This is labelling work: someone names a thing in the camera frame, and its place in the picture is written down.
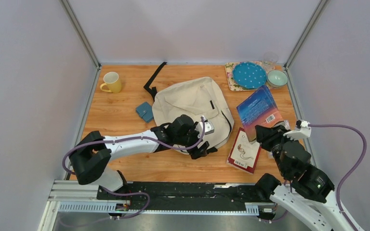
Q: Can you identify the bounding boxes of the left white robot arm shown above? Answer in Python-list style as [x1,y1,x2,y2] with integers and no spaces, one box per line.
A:
[62,115,215,200]

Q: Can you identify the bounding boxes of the clear glass cup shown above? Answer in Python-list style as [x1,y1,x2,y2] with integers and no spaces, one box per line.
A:
[262,51,278,72]

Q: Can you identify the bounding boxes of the light green bowl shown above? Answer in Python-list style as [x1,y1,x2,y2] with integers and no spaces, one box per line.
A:
[267,70,289,89]

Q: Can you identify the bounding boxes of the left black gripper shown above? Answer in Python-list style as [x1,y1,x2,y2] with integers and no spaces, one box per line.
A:
[174,122,210,160]

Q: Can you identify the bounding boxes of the left aluminium frame post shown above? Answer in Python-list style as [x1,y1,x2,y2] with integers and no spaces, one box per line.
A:
[59,0,101,70]

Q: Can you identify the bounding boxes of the blue dotted plate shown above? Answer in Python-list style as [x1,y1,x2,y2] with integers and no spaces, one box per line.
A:
[232,62,267,90]

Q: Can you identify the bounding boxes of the red white cover book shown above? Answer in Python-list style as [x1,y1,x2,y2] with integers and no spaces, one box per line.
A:
[226,128,261,174]

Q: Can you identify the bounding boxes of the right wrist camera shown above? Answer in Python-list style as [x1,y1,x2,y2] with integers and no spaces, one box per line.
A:
[283,120,312,141]

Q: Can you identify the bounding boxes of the beige canvas backpack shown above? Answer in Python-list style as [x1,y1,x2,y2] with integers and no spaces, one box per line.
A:
[144,62,235,149]

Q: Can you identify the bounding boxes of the blue sunset cover book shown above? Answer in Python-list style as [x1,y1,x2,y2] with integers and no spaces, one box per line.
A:
[237,85,284,142]

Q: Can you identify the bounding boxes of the teal wallet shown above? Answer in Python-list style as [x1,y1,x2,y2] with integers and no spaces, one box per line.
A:
[135,102,154,123]

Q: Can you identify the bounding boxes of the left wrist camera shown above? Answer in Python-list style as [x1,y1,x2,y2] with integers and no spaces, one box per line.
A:
[197,116,215,136]

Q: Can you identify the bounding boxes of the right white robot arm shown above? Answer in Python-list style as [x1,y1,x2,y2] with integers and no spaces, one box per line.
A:
[255,120,367,231]

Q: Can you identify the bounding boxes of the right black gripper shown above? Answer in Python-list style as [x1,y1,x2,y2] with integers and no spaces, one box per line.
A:
[254,125,293,178]

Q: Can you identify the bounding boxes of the floral cover notebook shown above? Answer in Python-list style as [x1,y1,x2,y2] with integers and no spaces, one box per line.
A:
[281,120,290,129]

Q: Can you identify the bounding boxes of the aluminium frame post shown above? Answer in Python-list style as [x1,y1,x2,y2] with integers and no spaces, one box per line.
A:
[59,0,101,70]
[284,0,330,70]

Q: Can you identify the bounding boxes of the yellow mug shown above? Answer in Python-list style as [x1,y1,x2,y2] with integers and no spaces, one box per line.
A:
[100,72,122,93]

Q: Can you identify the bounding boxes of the right aluminium frame post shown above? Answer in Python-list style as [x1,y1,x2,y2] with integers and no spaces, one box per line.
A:
[284,0,330,70]

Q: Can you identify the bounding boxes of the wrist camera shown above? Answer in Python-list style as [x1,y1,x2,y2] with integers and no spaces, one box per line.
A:
[197,116,215,136]
[283,120,312,141]

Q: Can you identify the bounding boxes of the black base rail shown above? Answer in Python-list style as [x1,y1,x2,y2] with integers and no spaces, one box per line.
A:
[96,181,277,214]

